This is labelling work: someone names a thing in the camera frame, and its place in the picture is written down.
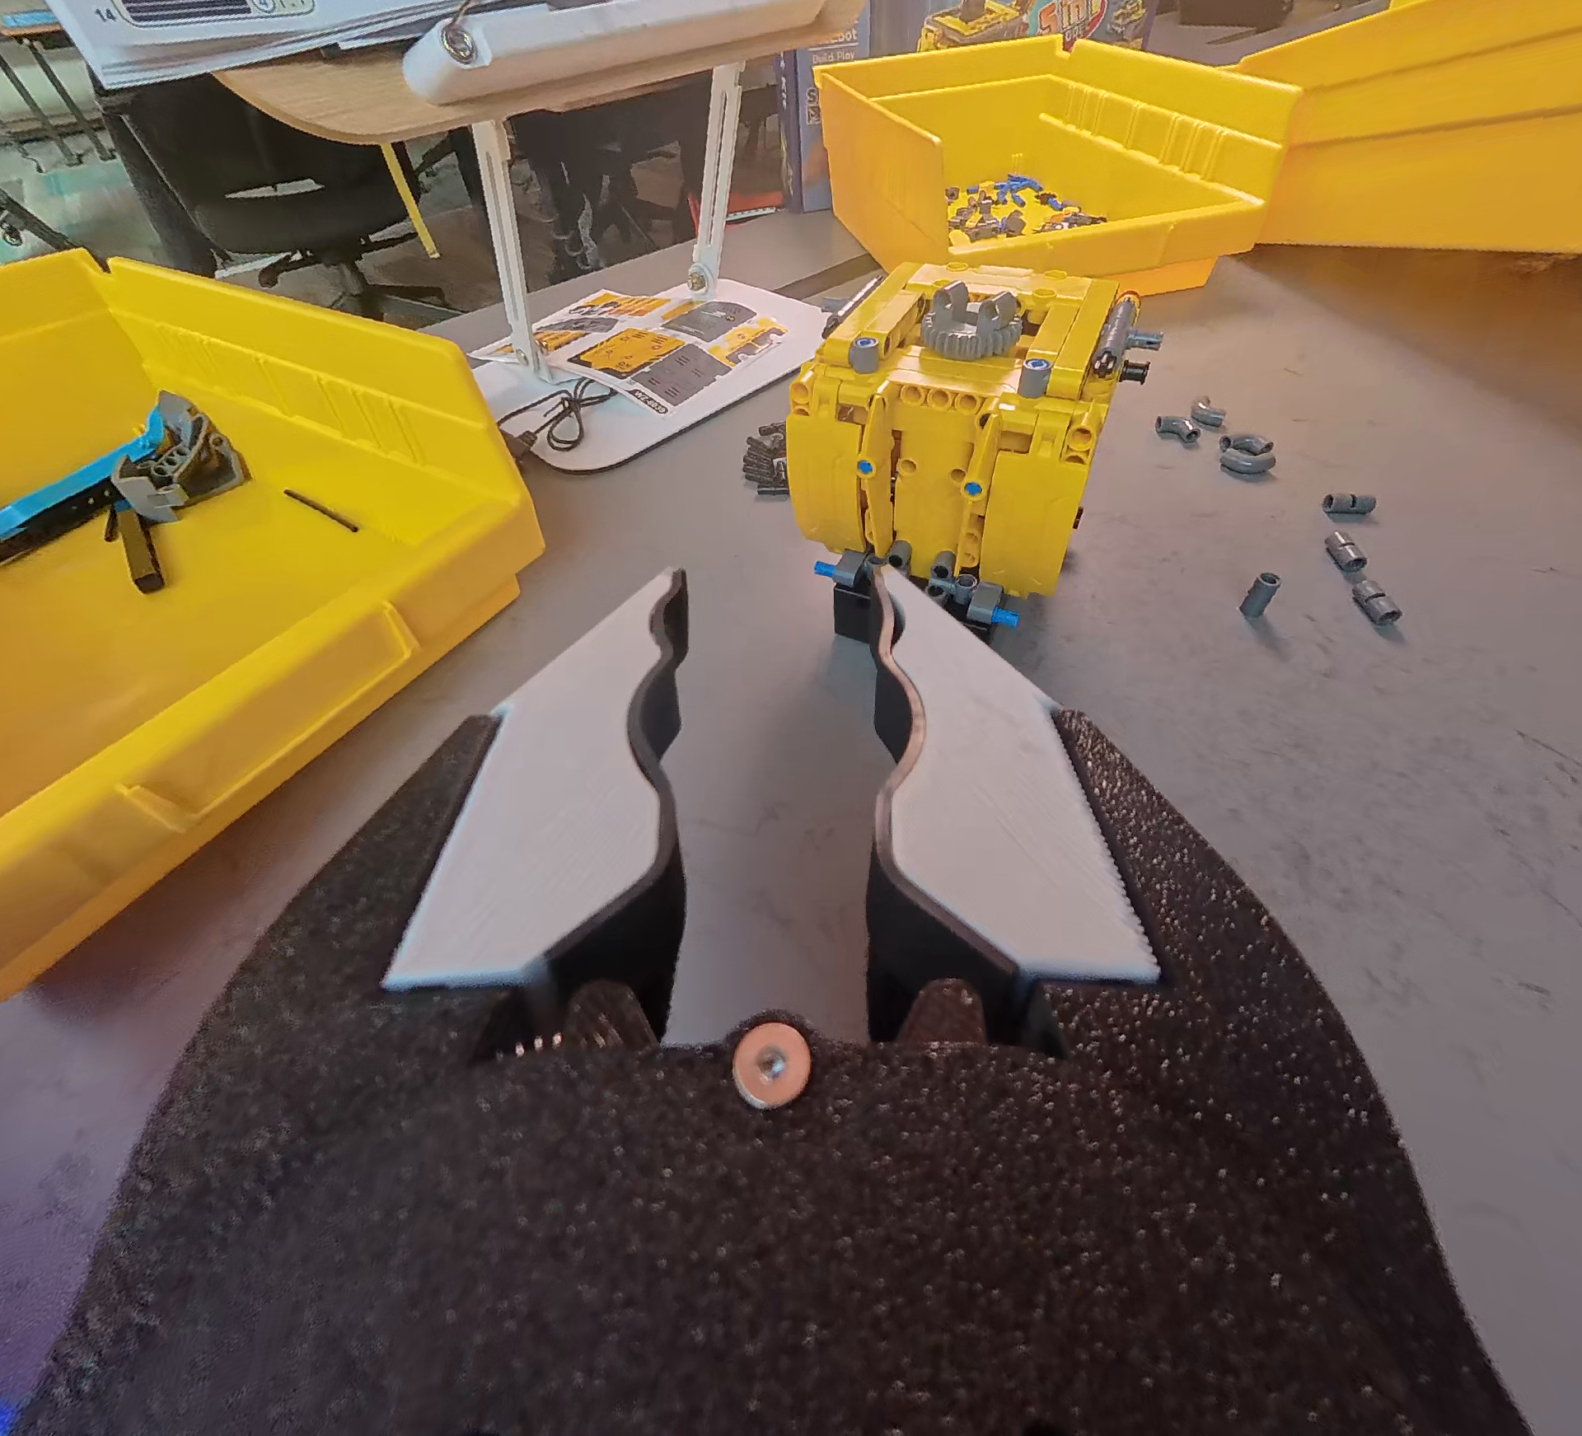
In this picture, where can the black office chair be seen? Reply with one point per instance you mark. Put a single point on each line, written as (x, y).
(284, 212)

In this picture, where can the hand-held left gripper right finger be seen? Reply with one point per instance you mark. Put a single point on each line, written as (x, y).
(1013, 842)

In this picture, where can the yellow lego robot model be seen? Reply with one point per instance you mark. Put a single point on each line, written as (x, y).
(951, 472)

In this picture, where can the short black lego beam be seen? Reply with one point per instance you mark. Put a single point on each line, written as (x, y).
(142, 558)

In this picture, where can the light blue lego beam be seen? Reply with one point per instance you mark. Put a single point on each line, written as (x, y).
(61, 503)

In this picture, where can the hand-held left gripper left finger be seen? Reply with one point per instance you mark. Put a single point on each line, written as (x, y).
(543, 842)

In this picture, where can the grey lego panel piece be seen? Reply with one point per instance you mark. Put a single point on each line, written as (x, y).
(185, 467)

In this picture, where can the thin black lego axle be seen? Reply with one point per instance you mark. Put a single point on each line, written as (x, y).
(321, 512)

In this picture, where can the long black lego beam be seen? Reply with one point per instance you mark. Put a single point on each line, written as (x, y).
(49, 536)

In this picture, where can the pile of grey blue parts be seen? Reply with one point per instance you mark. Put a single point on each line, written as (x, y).
(1013, 207)

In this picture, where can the pile of black red pins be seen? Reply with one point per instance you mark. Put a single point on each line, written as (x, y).
(766, 460)

